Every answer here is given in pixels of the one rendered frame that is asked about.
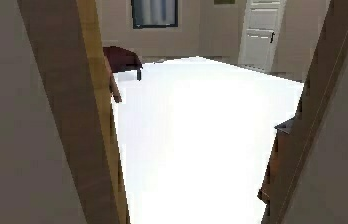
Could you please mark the dark framed window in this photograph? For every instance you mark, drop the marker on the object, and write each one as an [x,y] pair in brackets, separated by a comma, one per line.
[154,12]

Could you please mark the dark red bed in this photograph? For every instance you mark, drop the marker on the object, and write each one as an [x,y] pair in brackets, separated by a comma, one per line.
[122,59]

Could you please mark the white room door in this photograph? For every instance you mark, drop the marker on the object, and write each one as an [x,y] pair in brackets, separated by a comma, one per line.
[261,33]

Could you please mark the brown wooden room door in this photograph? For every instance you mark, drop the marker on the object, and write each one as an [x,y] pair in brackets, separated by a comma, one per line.
[92,110]

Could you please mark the olive framed wall picture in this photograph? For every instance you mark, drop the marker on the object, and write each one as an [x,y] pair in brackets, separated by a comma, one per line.
[224,1]

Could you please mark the brown wooden cabinet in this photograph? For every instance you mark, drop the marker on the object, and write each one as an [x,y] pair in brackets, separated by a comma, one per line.
[275,163]

